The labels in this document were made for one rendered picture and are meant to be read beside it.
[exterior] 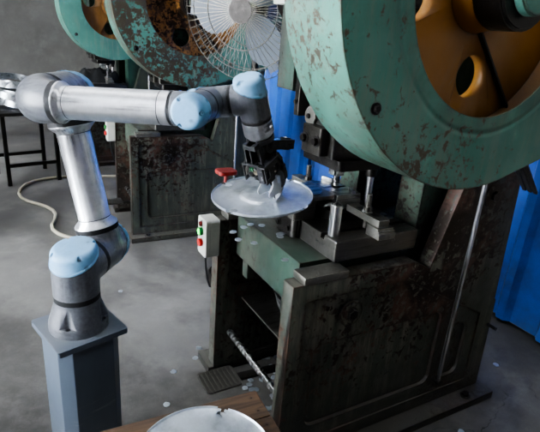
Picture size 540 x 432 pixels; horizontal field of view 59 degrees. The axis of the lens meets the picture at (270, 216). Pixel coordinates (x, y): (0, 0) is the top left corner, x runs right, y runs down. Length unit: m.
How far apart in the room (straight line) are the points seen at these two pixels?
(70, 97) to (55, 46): 6.65
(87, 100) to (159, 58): 1.47
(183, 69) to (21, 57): 5.32
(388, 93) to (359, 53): 0.10
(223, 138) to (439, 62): 2.02
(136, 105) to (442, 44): 0.65
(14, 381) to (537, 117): 1.82
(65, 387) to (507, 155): 1.23
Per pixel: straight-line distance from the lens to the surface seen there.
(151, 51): 2.57
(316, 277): 1.25
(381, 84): 0.92
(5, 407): 1.92
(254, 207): 1.30
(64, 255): 1.28
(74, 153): 1.34
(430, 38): 1.09
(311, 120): 1.45
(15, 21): 7.76
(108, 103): 1.11
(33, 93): 1.20
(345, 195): 1.46
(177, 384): 1.88
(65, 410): 1.47
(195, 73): 2.64
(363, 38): 0.88
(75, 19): 4.23
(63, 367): 1.39
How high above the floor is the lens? 1.21
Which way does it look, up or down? 21 degrees down
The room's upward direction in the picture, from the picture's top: 5 degrees clockwise
